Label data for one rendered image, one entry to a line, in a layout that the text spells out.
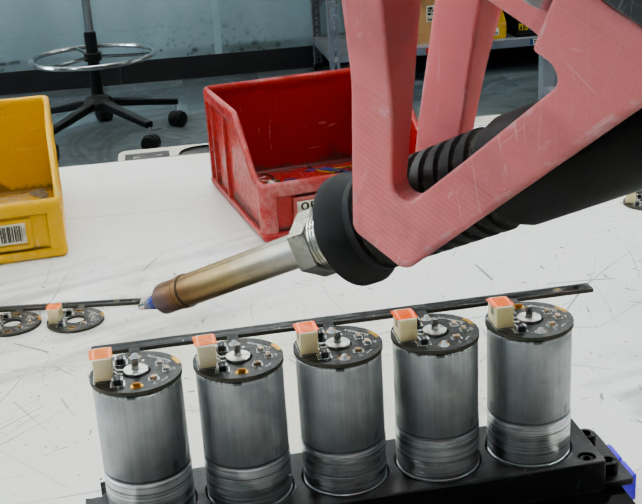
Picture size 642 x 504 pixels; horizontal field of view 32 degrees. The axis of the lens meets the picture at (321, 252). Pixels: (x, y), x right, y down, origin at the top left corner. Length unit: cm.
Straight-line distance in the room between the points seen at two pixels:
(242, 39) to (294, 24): 22
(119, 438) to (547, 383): 12
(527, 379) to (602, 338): 14
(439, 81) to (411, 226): 4
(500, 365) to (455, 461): 3
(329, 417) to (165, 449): 5
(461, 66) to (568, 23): 6
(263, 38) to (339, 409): 446
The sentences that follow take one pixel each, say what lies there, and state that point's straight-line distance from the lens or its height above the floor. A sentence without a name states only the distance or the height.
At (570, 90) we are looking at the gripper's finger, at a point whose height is 91.
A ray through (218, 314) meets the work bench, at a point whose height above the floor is 75.
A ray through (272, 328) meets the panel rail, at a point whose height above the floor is 81.
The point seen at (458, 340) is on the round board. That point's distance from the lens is 32.
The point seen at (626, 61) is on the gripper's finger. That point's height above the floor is 91.
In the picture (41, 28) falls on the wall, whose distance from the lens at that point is 473.
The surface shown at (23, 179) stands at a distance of 70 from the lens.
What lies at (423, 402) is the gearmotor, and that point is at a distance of 32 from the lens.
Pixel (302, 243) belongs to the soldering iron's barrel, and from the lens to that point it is 24.
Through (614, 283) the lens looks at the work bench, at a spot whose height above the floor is 75.
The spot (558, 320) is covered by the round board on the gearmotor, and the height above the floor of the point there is 81.
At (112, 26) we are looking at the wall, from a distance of 472.
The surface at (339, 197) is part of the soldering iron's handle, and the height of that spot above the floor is 88.
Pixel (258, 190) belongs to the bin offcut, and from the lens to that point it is 57.
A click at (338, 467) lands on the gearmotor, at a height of 78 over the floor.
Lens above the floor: 95
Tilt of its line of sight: 21 degrees down
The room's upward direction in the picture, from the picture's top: 4 degrees counter-clockwise
